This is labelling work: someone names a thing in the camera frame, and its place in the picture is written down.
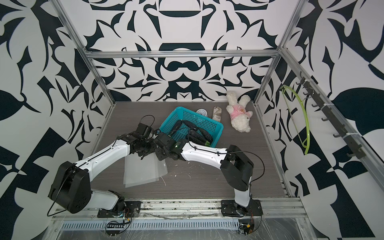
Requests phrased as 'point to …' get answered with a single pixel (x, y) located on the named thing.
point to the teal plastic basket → (212, 126)
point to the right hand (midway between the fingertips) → (158, 148)
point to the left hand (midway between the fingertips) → (155, 146)
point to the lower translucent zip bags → (149, 169)
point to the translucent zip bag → (138, 171)
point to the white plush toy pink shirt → (237, 109)
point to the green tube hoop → (307, 123)
